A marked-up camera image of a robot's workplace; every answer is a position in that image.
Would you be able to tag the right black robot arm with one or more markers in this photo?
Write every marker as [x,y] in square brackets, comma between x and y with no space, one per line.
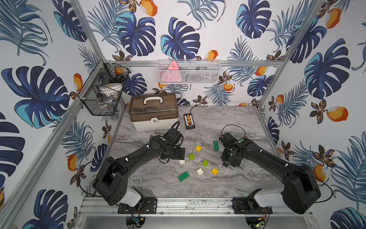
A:
[300,189]

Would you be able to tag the aluminium front rail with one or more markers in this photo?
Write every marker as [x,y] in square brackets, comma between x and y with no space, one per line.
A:
[169,207]

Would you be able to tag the black wire basket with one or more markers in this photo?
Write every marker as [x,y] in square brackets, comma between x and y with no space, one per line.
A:
[103,73]

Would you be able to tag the lime lego right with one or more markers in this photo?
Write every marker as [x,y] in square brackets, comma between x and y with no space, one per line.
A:
[205,163]

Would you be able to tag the yellow lego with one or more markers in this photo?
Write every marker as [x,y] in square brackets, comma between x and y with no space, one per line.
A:
[198,148]
[214,171]

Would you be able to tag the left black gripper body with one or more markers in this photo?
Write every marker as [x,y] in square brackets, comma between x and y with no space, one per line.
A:
[172,153]

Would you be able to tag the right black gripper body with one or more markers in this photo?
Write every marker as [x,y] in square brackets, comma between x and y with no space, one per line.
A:
[226,157]

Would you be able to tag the lime lego left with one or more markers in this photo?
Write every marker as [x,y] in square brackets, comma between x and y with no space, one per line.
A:
[191,156]

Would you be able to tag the pink triangle object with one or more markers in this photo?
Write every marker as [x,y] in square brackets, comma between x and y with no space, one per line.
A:
[172,74]

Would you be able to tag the cream lego lower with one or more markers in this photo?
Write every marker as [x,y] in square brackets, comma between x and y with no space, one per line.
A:
[200,171]

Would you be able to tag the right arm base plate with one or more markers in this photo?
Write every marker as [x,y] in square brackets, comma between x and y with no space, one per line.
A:
[247,205]

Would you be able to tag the black remote control box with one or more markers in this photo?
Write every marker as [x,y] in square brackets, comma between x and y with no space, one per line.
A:
[189,122]

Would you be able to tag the white object in basket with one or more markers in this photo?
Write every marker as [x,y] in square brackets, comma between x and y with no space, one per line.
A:
[110,89]

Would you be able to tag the dark green long lego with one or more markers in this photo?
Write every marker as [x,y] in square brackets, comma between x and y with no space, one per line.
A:
[216,146]
[184,176]

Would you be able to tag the lime lego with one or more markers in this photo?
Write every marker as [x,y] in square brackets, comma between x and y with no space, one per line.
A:
[205,163]
[191,156]

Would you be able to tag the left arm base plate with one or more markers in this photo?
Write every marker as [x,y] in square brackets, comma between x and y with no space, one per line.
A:
[137,205]

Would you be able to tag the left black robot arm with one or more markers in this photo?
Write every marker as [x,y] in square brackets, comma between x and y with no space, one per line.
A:
[111,181]

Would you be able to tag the clear wall shelf tray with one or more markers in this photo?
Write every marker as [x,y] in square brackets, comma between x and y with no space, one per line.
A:
[194,71]

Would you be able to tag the brown lidded storage box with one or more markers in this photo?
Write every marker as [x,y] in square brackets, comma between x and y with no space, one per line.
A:
[150,112]

